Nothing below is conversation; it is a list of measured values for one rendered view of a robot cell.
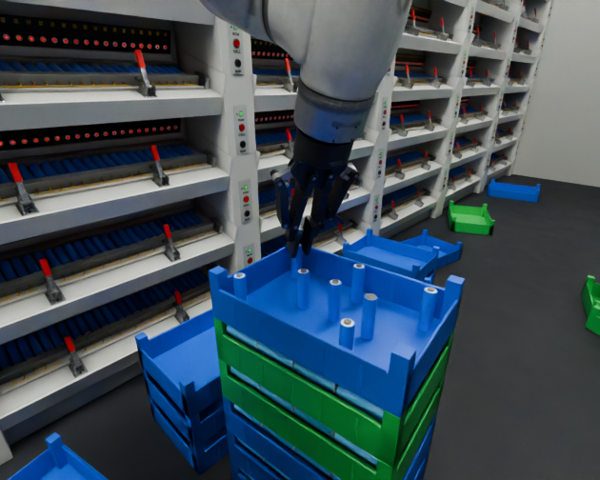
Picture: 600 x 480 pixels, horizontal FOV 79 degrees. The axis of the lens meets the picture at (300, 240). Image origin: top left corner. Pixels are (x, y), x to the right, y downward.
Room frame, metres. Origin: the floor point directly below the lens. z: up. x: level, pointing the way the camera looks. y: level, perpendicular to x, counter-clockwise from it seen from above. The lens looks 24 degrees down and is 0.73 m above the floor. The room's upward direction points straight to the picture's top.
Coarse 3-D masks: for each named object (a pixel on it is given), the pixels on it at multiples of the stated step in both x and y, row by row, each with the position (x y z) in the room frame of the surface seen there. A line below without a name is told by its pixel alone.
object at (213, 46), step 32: (192, 32) 1.03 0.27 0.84; (224, 32) 0.97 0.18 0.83; (224, 64) 0.96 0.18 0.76; (224, 96) 0.96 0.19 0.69; (192, 128) 1.07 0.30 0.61; (224, 128) 0.96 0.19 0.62; (224, 192) 0.98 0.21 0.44; (256, 192) 1.02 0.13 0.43; (256, 224) 1.01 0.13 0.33; (256, 256) 1.01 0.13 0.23
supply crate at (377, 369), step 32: (288, 256) 0.60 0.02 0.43; (320, 256) 0.58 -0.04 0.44; (224, 288) 0.45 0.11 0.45; (256, 288) 0.53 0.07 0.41; (288, 288) 0.53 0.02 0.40; (320, 288) 0.53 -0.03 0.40; (384, 288) 0.50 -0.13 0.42; (416, 288) 0.47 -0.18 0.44; (448, 288) 0.43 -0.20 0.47; (224, 320) 0.44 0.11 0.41; (256, 320) 0.40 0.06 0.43; (288, 320) 0.44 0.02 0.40; (320, 320) 0.44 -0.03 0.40; (384, 320) 0.44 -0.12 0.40; (416, 320) 0.44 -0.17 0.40; (448, 320) 0.39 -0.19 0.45; (288, 352) 0.37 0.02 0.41; (320, 352) 0.34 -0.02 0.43; (352, 352) 0.31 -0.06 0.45; (384, 352) 0.37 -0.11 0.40; (416, 352) 0.37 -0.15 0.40; (352, 384) 0.31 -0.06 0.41; (384, 384) 0.29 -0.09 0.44; (416, 384) 0.31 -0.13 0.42
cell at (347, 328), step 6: (348, 318) 0.36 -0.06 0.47; (342, 324) 0.35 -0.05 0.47; (348, 324) 0.35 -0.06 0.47; (354, 324) 0.35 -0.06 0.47; (342, 330) 0.35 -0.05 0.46; (348, 330) 0.34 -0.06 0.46; (342, 336) 0.35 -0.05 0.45; (348, 336) 0.34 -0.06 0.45; (342, 342) 0.35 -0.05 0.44; (348, 342) 0.34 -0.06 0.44; (348, 348) 0.34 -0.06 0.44
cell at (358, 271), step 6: (354, 264) 0.50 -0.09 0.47; (360, 264) 0.50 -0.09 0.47; (354, 270) 0.49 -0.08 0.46; (360, 270) 0.49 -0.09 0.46; (354, 276) 0.49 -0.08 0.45; (360, 276) 0.49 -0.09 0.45; (354, 282) 0.49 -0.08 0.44; (360, 282) 0.49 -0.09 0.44; (354, 288) 0.49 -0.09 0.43; (360, 288) 0.49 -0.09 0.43; (354, 294) 0.49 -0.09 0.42; (360, 294) 0.49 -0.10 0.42; (354, 300) 0.49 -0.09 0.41; (360, 300) 0.49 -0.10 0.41
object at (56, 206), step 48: (0, 144) 0.75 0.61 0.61; (48, 144) 0.82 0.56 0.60; (96, 144) 0.89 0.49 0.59; (144, 144) 0.97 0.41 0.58; (192, 144) 1.07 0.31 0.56; (0, 192) 0.66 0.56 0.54; (48, 192) 0.70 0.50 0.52; (96, 192) 0.75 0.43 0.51; (144, 192) 0.79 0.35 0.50; (192, 192) 0.88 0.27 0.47; (0, 240) 0.60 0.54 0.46
